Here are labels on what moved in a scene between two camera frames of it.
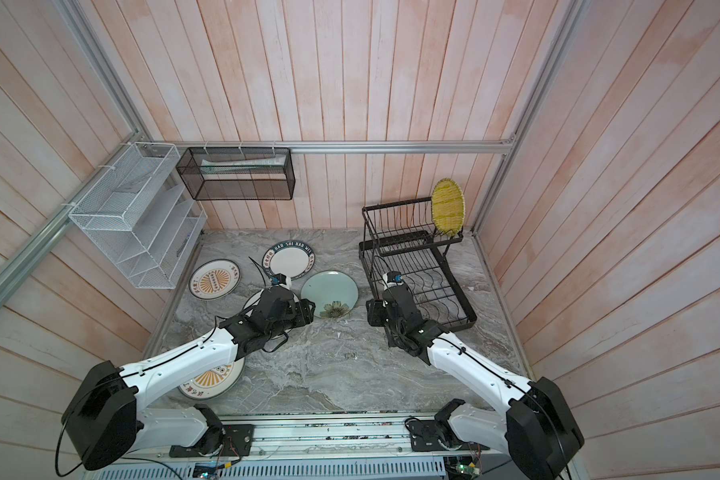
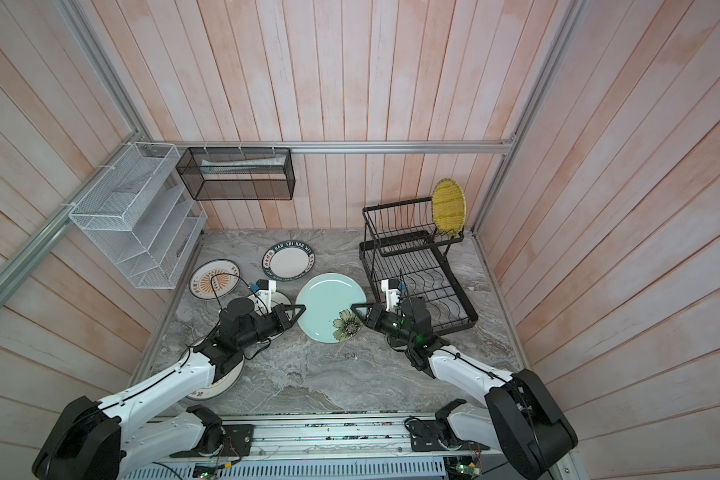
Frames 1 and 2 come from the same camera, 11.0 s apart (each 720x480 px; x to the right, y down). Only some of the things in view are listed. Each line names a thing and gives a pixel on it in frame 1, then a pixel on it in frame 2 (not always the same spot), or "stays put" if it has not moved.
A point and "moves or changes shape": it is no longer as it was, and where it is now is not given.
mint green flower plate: (329, 294) moves or changes shape
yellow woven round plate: (447, 207) stays put
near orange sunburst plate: (216, 383) stays put
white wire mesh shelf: (140, 217) stays put
